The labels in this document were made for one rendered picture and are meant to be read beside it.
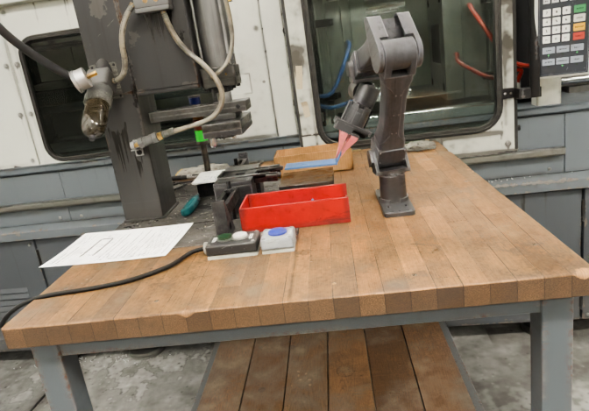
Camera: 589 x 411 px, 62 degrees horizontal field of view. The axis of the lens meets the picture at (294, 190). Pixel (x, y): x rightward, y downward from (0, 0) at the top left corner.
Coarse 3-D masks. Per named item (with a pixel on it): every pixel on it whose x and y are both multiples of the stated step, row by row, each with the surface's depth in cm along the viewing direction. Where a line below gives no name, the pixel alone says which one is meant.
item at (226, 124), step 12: (228, 96) 129; (168, 108) 136; (180, 108) 135; (192, 108) 128; (204, 108) 128; (228, 108) 127; (240, 108) 127; (156, 120) 129; (168, 120) 129; (216, 120) 127; (228, 120) 124; (240, 120) 122; (204, 132) 123; (216, 132) 123; (228, 132) 122; (240, 132) 122; (216, 144) 126
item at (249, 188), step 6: (234, 186) 127; (240, 186) 127; (246, 186) 126; (252, 186) 128; (258, 186) 140; (216, 192) 127; (222, 192) 127; (240, 192) 127; (246, 192) 127; (252, 192) 127; (258, 192) 141; (216, 198) 128; (240, 198) 127; (240, 204) 128
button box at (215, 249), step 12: (216, 240) 102; (228, 240) 101; (240, 240) 101; (252, 240) 99; (192, 252) 103; (204, 252) 103; (216, 252) 100; (228, 252) 100; (240, 252) 100; (252, 252) 100; (168, 264) 99; (144, 276) 96; (84, 288) 94; (96, 288) 94; (12, 312) 94; (0, 324) 95
